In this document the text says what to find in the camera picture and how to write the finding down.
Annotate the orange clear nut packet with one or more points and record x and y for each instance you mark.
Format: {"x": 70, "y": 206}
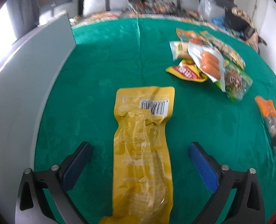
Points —
{"x": 268, "y": 113}

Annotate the sausage snack packet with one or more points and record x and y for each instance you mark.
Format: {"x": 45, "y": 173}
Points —
{"x": 210, "y": 61}

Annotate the green burger snack packet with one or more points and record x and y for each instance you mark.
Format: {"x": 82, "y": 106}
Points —
{"x": 237, "y": 82}

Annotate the long yellow snack packet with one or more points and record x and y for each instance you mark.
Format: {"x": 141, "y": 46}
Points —
{"x": 142, "y": 178}

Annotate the grey board panel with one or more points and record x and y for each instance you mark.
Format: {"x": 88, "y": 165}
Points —
{"x": 26, "y": 80}

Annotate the long yellow patterned packet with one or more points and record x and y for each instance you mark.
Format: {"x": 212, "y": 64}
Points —
{"x": 226, "y": 49}

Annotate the blue plastic bag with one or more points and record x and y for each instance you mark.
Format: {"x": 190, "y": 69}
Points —
{"x": 218, "y": 21}

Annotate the floral folded blanket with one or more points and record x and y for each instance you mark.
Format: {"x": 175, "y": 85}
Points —
{"x": 154, "y": 7}

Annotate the black bag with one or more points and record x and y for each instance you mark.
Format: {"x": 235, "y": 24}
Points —
{"x": 235, "y": 19}

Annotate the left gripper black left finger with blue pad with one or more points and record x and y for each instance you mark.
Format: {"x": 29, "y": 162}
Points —
{"x": 32, "y": 205}

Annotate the grey white pillow left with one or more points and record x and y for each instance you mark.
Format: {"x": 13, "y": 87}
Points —
{"x": 55, "y": 8}

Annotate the cream biscuit packet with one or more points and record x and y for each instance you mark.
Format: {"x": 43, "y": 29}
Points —
{"x": 179, "y": 50}

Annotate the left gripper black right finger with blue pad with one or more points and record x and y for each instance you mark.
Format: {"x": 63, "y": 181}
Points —
{"x": 247, "y": 205}

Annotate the clear plastic bag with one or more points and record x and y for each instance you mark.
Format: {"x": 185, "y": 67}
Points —
{"x": 208, "y": 10}

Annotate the grey curtain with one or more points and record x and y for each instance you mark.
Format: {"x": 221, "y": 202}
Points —
{"x": 24, "y": 16}

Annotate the yellow red snack packet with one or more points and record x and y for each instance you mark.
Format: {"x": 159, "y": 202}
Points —
{"x": 187, "y": 70}

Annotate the green tablecloth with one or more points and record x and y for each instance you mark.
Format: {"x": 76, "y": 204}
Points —
{"x": 130, "y": 53}

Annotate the orange clear chicken packet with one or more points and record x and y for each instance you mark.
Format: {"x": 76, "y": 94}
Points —
{"x": 189, "y": 36}

